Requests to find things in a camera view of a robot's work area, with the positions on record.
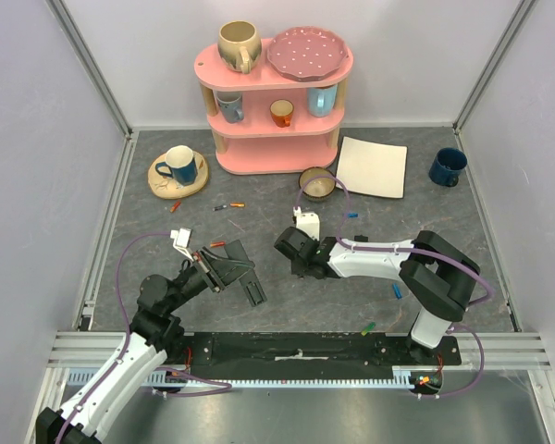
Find teal mug cream inside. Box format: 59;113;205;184
154;145;197;186

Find small orange cup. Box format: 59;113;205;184
269;99;294;128

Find green yellow battery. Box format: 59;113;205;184
361;322;376;336

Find pink three-tier shelf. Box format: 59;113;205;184
194;44;354;175

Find red battery near plate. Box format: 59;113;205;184
169;201;181;213

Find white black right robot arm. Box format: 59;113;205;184
274;227;480;364

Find pink polka dot plate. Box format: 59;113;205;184
266;26;350;81

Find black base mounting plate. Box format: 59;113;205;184
166;332;462;366

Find white square plate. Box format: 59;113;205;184
336;136;408;199

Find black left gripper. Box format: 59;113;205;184
166;246;254;312

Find black remote control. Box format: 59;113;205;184
225;240;266;307

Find grey blue mug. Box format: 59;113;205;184
216;92;244;124

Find beige ceramic mug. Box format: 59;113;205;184
217;20;263;74

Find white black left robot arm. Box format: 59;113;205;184
35;241;254;443

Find round beige patterned plate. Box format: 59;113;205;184
147;152;209;200

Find light blue mug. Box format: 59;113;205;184
307;84;338;117

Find brown ceramic bowl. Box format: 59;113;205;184
299;166;336;202

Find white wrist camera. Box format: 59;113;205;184
169;228;194;262
293;206;320;241

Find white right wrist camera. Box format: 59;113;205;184
293;206;320;241

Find dark blue mug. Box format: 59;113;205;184
428;147;468;188

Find white slotted cable duct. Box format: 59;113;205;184
67;366;422;389

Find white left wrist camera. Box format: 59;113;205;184
169;228;194;262

